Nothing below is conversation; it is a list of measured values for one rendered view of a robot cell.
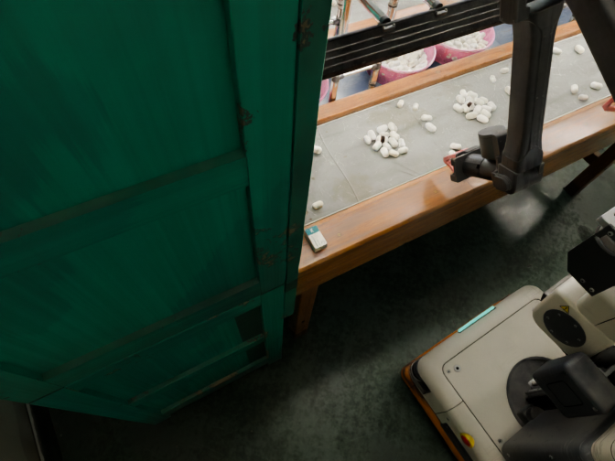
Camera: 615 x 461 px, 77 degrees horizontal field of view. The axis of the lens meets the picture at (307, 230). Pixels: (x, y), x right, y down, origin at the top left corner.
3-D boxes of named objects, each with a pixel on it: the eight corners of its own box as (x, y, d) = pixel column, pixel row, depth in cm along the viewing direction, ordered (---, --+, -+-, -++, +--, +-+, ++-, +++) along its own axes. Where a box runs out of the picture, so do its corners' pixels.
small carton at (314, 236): (327, 247, 98) (328, 243, 96) (314, 252, 97) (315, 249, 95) (315, 228, 101) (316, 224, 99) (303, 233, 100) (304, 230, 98)
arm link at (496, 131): (507, 194, 84) (542, 178, 85) (501, 144, 79) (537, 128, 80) (473, 180, 95) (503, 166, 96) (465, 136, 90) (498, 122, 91)
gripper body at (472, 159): (448, 158, 98) (470, 162, 91) (480, 144, 101) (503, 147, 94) (451, 182, 101) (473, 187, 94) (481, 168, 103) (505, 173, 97)
